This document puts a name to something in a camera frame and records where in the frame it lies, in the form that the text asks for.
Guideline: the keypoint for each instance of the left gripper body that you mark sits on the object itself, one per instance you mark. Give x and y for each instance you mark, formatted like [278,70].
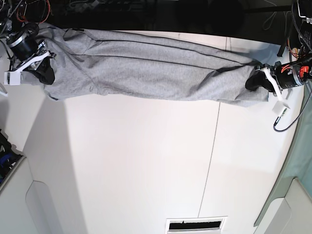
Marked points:
[287,76]

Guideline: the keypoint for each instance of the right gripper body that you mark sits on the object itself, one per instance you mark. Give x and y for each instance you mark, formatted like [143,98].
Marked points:
[27,51]

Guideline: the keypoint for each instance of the grey t-shirt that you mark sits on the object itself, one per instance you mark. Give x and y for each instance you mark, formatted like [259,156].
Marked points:
[113,62]

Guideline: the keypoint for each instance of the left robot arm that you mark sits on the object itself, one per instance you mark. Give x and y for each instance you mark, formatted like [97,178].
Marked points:
[298,40]

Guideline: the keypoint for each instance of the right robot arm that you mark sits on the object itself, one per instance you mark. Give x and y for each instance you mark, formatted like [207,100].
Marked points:
[13,21]

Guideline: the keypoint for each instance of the white plastic stand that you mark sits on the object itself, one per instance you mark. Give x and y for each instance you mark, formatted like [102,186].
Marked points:
[3,92]

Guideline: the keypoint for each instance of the blue black items bin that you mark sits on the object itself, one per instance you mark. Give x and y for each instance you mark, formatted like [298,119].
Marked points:
[9,159]

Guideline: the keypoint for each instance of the beige chair right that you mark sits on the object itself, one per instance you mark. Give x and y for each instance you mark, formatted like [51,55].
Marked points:
[289,215]

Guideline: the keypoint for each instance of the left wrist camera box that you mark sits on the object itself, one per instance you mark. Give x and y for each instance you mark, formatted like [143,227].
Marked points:
[280,108]

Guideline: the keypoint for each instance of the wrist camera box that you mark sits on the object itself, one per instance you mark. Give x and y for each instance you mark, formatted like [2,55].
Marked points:
[280,108]
[12,78]

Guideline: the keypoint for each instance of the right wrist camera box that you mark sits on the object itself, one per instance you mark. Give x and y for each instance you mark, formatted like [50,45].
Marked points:
[12,78]

